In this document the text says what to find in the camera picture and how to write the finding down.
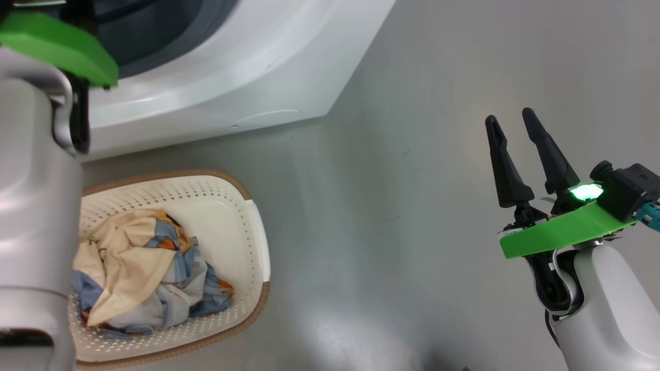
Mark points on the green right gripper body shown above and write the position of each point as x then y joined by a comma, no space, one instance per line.
562,234

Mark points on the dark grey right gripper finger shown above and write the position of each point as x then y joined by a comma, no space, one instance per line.
554,159
508,175

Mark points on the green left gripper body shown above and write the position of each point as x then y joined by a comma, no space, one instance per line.
56,44

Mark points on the cream-lined blue print garment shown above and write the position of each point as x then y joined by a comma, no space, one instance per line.
139,263

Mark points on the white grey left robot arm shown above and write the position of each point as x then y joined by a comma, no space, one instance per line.
31,206

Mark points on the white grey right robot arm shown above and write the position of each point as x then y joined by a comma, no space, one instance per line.
608,309

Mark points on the white washing machine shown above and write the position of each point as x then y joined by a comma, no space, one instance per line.
232,67

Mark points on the cream perforated laundry basket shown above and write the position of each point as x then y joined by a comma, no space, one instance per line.
237,242

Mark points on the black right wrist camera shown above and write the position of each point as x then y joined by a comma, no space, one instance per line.
629,188

